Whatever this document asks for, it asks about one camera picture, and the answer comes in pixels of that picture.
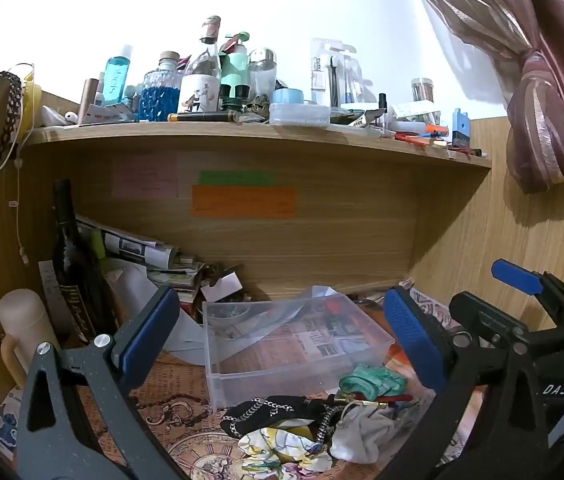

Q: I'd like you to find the yellow white floral cloth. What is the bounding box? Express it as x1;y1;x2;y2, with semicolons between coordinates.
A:
238;424;335;475

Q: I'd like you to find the yellow plastic item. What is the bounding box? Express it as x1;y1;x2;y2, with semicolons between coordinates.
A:
20;81;43;142

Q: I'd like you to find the clear glass bottle with cork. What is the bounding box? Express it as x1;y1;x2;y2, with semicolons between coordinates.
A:
186;15;223;79

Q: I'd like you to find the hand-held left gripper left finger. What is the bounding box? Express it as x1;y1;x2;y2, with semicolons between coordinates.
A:
16;286;187;480

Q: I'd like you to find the clear plastic organiser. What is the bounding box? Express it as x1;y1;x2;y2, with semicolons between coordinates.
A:
310;36;359;107

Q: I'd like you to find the orange sticky note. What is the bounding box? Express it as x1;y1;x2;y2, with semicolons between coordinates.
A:
191;184;297;220

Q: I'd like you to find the grey white cloth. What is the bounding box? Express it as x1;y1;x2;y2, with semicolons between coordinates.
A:
331;401;415;465

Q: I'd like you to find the blue and black box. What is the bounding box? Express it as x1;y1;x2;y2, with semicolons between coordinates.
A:
451;108;472;149

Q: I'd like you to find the green cloth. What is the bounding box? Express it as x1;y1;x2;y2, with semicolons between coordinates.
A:
338;364;409;402

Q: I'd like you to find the tall light blue bottle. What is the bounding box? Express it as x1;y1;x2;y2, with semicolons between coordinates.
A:
103;45;133;107

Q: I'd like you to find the clear plastic storage box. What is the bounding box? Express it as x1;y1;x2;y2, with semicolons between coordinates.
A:
203;286;395;411

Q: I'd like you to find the vintage printed table mat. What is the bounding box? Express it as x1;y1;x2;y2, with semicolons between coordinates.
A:
0;285;488;480

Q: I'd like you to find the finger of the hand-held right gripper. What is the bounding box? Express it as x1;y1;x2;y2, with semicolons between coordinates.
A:
448;291;539;357
491;259;564;311

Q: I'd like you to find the green sticky note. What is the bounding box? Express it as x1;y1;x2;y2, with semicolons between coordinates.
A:
198;170;275;187

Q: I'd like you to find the light blue tape roll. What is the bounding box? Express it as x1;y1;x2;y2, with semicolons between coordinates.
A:
272;88;306;106

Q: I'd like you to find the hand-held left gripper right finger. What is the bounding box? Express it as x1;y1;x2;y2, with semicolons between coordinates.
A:
383;286;550;480

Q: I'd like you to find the beige mug with handle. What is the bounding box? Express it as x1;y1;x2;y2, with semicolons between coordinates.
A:
0;289;61;392

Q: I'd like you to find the brown cardboard tube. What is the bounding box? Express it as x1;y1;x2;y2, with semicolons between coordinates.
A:
78;78;101;122

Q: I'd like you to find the faceted glass bottle blue liquid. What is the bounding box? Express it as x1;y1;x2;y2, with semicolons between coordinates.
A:
140;51;183;122

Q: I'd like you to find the clear flat plastic case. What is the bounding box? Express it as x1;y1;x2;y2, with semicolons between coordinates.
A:
268;103;331;127

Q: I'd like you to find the small white paper box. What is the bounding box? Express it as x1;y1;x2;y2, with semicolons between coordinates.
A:
200;271;245;305

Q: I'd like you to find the pile of papers and magazines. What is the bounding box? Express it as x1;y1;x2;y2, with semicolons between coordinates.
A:
76;214;207;311

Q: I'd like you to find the black chain-patterned cloth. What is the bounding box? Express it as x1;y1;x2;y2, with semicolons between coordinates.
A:
221;394;345;442

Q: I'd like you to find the brown braided strap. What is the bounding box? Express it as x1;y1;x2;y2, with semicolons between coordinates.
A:
0;72;24;174

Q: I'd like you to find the wooden desk shelf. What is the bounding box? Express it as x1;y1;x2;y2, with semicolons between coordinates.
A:
0;76;494;321

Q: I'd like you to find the clear jar of brown sticks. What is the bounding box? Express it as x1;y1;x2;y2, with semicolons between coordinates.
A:
410;77;436;104

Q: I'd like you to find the clear jar with metal lid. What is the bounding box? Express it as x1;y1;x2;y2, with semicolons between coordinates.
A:
249;48;278;97

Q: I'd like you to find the pink striped curtain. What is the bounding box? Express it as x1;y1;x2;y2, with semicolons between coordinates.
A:
399;0;564;195

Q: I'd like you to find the mint green bottle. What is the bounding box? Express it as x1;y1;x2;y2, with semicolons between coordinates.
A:
219;34;251;100

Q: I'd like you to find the black and gold pen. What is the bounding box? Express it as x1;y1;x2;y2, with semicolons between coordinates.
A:
168;112;236;123

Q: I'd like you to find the white cartoon print mug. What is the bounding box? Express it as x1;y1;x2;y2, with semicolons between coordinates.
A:
177;74;222;114

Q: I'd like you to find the blue cartoon sticker card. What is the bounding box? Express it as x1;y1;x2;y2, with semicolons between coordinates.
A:
0;394;23;462

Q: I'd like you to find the pink sticky note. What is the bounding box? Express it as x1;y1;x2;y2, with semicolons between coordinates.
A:
110;154;179;199

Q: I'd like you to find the white charging cable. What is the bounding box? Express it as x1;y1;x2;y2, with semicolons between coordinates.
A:
0;62;37;266

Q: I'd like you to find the dark wine bottle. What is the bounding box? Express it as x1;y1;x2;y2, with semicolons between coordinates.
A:
50;179;115;343

